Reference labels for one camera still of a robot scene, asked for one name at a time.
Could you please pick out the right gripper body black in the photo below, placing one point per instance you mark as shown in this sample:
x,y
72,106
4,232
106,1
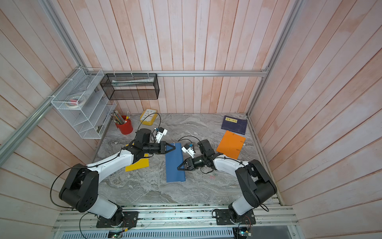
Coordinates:
x,y
198,162

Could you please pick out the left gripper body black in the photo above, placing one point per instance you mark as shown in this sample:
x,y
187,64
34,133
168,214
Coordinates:
x,y
154,148

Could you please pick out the blue paper document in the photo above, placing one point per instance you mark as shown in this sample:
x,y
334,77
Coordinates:
x,y
173,160

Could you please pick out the yellow paper document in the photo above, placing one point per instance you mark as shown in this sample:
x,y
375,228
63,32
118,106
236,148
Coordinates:
x,y
138,163

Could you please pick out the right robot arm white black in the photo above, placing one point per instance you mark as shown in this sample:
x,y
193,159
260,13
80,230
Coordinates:
x,y
255,183

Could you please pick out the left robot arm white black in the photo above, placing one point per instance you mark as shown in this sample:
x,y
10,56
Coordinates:
x,y
80,189

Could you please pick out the yellow alarm clock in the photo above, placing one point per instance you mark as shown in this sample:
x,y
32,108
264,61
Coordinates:
x,y
148,117

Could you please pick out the red pencil cup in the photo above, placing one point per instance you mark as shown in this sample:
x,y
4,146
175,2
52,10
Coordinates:
x,y
125,128

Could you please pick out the orange paper document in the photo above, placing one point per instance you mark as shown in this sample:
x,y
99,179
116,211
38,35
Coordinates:
x,y
231,145

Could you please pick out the pencils in cup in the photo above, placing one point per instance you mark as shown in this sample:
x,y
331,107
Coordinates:
x,y
118,118

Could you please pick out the dark navy notebook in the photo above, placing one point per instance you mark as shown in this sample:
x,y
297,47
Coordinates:
x,y
234,125

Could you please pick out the black mesh basket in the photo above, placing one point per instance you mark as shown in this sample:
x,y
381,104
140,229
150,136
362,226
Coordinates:
x,y
130,86

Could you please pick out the tape roll in rack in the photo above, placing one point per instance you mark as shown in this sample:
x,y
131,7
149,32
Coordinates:
x,y
74,102

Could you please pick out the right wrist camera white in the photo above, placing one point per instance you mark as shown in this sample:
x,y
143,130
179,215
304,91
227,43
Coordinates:
x,y
189,149

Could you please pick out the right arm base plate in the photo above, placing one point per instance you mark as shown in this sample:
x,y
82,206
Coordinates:
x,y
229,217

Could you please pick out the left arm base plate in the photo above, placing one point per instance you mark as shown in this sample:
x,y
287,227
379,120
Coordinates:
x,y
119,220

